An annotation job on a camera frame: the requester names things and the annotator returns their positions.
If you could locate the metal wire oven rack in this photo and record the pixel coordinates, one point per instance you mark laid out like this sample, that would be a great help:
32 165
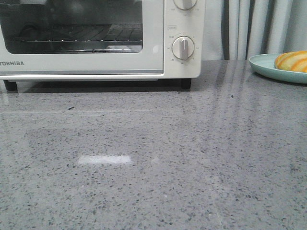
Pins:
74 39

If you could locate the lower oven timer knob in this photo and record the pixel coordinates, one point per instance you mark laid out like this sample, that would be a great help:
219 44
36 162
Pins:
183 47

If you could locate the white toaster oven body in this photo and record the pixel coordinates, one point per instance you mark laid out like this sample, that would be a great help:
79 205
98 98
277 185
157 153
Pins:
177 23

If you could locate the oven glass door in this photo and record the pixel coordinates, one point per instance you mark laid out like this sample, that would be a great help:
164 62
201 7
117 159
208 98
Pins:
15 14

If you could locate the teal round plate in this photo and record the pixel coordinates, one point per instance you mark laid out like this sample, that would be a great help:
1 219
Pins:
264 65

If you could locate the upper oven knob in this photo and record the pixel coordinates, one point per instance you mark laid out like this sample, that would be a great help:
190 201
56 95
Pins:
185 4

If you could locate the striped croissant bread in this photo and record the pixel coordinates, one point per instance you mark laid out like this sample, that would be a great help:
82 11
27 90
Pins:
292 61

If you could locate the grey curtain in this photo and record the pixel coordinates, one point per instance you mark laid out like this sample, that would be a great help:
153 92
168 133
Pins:
240 29

